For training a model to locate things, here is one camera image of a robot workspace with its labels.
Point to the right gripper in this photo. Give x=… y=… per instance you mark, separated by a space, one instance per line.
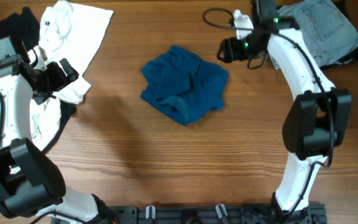
x=230 y=50

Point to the black garment under shorts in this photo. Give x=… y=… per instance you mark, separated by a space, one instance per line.
x=352 y=56

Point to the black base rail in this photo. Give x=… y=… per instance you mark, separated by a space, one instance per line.
x=247 y=214

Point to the light blue denim shorts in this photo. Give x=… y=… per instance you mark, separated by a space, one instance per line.
x=327 y=33

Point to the white t-shirt with black print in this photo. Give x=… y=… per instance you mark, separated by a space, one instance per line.
x=75 y=32

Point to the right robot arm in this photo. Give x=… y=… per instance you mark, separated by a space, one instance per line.
x=317 y=119

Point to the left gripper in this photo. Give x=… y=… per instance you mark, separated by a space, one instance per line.
x=56 y=71

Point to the black garment on left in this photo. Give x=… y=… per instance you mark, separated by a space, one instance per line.
x=40 y=119

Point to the blue polo shirt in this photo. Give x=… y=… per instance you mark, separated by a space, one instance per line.
x=183 y=86

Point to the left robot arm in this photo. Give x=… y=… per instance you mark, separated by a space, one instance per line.
x=31 y=185

